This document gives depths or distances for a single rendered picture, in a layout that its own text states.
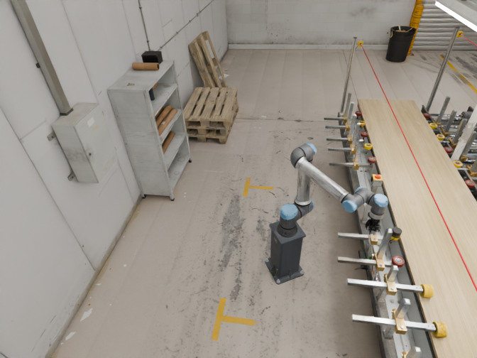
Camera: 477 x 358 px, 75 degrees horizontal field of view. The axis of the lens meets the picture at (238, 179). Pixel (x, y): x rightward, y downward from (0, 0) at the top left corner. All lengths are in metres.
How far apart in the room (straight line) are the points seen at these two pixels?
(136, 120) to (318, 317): 2.73
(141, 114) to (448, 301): 3.13
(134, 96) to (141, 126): 0.36
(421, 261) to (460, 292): 0.28
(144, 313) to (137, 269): 0.53
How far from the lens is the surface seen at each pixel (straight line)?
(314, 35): 9.54
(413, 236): 2.80
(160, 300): 3.38
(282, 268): 3.22
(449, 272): 2.69
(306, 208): 2.87
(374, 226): 2.42
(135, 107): 3.59
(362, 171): 3.76
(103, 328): 3.42
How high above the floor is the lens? 2.84
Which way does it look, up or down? 40 degrees down
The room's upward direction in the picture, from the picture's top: 3 degrees counter-clockwise
